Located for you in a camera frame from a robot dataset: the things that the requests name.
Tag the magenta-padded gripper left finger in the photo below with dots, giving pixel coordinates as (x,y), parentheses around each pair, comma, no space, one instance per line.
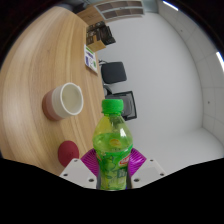
(78,171)

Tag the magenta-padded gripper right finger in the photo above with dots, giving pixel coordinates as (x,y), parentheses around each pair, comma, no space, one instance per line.
(148,171)

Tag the green drink bottle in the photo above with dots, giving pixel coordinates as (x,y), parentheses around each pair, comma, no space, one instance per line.
(112,150)

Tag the flat round red coaster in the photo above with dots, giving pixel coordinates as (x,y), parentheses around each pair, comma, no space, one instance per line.
(67,153)

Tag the black mesh office chair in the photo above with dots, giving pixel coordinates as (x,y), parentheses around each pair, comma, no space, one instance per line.
(128,105)

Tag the white and brown cup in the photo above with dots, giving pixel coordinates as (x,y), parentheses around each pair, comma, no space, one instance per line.
(66,101)

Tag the grey padded office chair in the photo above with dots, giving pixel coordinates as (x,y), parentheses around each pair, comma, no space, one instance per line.
(113,72)

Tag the white printed leaflet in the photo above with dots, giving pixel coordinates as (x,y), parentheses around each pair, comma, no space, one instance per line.
(90,58)

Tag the long ceiling light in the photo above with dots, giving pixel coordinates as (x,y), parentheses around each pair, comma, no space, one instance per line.
(220,61)
(170,5)

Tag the dark brown open box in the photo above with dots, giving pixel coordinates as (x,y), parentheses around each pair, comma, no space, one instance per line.
(98,35)

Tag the wooden glass-door shelf unit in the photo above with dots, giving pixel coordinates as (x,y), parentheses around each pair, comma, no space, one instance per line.
(113,8)

